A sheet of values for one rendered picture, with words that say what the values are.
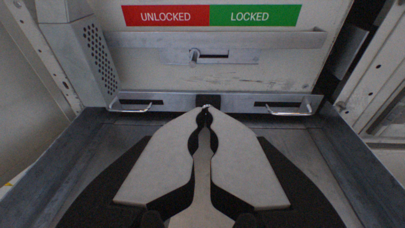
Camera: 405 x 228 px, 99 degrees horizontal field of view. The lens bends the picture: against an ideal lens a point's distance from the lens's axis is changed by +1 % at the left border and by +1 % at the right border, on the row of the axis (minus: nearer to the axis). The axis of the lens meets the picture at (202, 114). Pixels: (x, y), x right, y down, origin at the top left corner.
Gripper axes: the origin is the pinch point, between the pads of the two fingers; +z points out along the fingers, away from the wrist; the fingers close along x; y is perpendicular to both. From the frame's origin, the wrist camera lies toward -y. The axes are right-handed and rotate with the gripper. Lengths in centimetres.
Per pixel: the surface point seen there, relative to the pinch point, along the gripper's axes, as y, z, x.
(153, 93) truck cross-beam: 10.1, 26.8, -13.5
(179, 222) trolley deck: 22.1, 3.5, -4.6
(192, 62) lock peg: 1.5, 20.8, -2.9
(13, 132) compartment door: 13.4, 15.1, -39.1
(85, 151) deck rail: 19.0, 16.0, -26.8
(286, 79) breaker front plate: 7.1, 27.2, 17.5
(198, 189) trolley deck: 21.2, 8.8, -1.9
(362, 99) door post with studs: 10.3, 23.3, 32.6
